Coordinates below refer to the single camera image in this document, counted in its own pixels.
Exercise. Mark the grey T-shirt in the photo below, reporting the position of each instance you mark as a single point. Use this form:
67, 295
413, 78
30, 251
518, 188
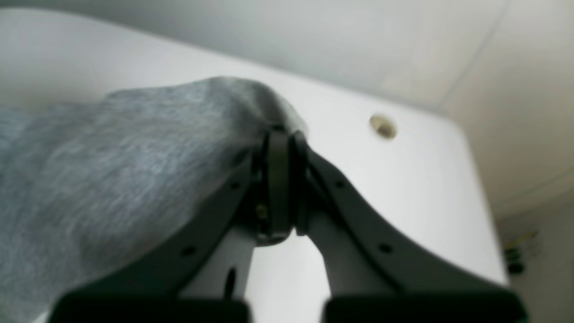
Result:
88, 188

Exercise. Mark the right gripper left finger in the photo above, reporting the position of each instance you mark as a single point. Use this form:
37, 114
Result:
199, 274

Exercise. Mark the right table cable grommet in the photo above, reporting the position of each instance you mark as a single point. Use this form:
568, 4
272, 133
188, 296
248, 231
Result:
383, 126

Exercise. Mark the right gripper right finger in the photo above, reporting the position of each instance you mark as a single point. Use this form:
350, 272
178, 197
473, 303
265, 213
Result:
376, 274

